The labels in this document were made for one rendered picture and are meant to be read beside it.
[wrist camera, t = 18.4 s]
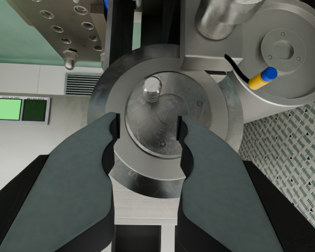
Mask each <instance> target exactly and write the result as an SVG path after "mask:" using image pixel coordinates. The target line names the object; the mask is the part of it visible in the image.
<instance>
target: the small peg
mask: <svg viewBox="0 0 315 252"><path fill-rule="evenodd" d="M142 90H143V98H144V100H145V101H146V102H147V103H149V104H154V103H156V102H157V101H158V100H159V98H160V94H161V90H162V82H161V80H160V79H159V78H158V77H156V76H148V77H147V78H145V79H144V81H143V83H142Z"/></svg>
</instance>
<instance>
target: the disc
mask: <svg viewBox="0 0 315 252"><path fill-rule="evenodd" d="M163 57H166V58H177V59H179V58H180V45H177V44H165V43H163V44H152V45H147V46H143V47H140V48H137V49H134V50H132V51H130V52H128V53H126V54H124V55H123V56H121V57H120V58H118V59H117V60H116V61H114V62H113V63H112V64H111V65H110V66H109V67H108V68H107V69H106V70H105V72H104V73H103V74H102V75H101V77H100V78H99V80H98V81H97V83H96V85H95V87H94V89H93V91H92V94H91V97H90V100H89V104H88V110H87V125H88V124H90V123H92V122H93V121H95V120H97V119H99V118H100V117H102V116H104V115H105V107H106V102H107V99H108V96H109V93H110V91H111V89H112V87H113V86H114V84H115V83H116V81H117V80H118V79H119V78H120V77H121V76H122V75H123V74H124V73H125V72H126V71H127V70H128V69H130V68H131V67H133V66H135V65H137V64H138V63H141V62H143V61H146V60H149V59H154V58H163ZM204 71H206V72H207V73H208V74H209V75H210V76H211V77H212V78H213V79H214V80H215V82H216V83H217V84H218V86H219V87H220V89H221V91H222V93H223V95H224V98H225V100H226V104H227V108H228V116H229V124H228V132H227V136H226V139H225V142H226V143H228V144H229V145H230V146H231V147H232V148H233V149H234V150H235V151H236V152H237V153H238V151H239V148H240V145H241V141H242V137H243V131H244V114H243V108H242V103H241V100H240V97H239V94H238V92H237V90H236V88H235V86H234V84H233V82H232V81H231V79H230V78H229V76H228V75H227V74H226V72H225V71H214V70H204ZM127 130H128V128H127ZM128 133H129V130H128ZM129 135H130V133H129ZM130 137H131V139H132V140H133V142H134V143H135V144H136V145H137V146H138V147H139V148H140V149H141V150H142V151H144V152H145V153H147V154H149V155H151V156H153V157H157V158H161V159H174V158H178V157H172V158H167V157H160V156H156V155H153V154H150V153H148V152H146V151H145V150H143V149H142V148H141V147H140V146H139V145H138V144H137V143H136V142H135V141H134V139H133V138H132V136H131V135H130ZM109 175H110V176H111V177H112V178H113V179H115V180H116V181H117V182H118V183H120V184H121V185H122V186H124V187H126V188H127V189H129V190H131V191H133V192H135V193H138V194H140V195H143V196H147V197H151V198H158V199H176V198H180V196H181V191H182V185H183V182H184V180H185V178H183V179H178V180H158V179H153V178H149V177H146V176H143V175H141V174H139V173H137V172H135V171H133V170H132V169H131V168H129V167H128V166H127V165H125V164H124V163H123V162H122V161H121V160H120V158H119V157H118V156H117V155H116V153H115V152H114V166H113V168H112V169H111V171H110V173H109Z"/></svg>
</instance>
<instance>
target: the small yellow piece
mask: <svg viewBox="0 0 315 252"><path fill-rule="evenodd" d="M224 58H225V59H226V60H227V61H228V62H229V63H230V64H231V66H232V67H233V69H234V70H235V72H236V73H237V74H238V76H239V77H240V78H241V79H242V80H243V81H245V82H246V83H247V84H248V85H249V87H250V88H251V89H252V90H257V89H259V88H260V87H262V86H264V85H266V84H267V83H269V82H270V81H271V80H273V79H275V78H276V77H277V75H278V72H277V70H276V69H275V68H274V67H268V68H266V69H265V70H263V71H261V72H260V73H258V74H257V75H256V76H254V77H253V78H251V79H249V78H247V77H246V76H245V75H244V74H243V73H242V72H241V70H240V69H239V68H238V66H237V65H236V63H235V62H234V61H233V59H232V58H231V57H230V56H228V55H227V54H225V55H224Z"/></svg>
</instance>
